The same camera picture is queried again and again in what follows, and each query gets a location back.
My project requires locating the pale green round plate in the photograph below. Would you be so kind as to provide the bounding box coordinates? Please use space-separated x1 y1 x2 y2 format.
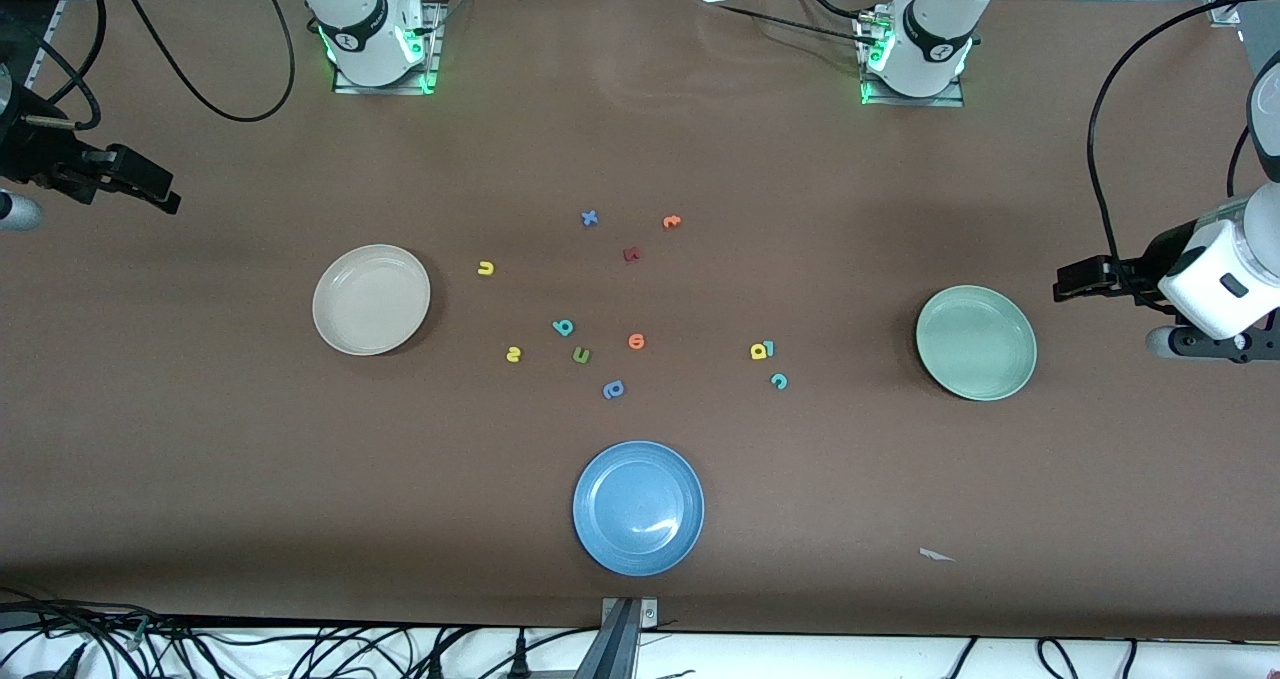
915 285 1038 402

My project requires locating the beige brown round plate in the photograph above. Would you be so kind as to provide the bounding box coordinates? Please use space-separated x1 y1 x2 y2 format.
312 244 432 357

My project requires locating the blue round plate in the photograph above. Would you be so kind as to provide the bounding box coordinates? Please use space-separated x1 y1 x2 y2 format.
572 441 705 577

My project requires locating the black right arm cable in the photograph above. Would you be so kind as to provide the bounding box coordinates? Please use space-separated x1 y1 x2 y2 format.
0 0 298 132

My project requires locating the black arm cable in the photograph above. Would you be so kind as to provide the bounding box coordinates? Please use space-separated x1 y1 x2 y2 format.
1087 0 1280 265
0 0 298 132

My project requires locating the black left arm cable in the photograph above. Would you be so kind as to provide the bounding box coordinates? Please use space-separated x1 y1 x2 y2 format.
1087 0 1280 265

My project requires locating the black table cable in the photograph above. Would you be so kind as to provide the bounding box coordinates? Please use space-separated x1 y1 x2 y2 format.
795 0 881 22
715 3 873 46

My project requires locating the grey metal table bracket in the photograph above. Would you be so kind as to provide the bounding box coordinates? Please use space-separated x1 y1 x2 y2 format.
575 597 660 679

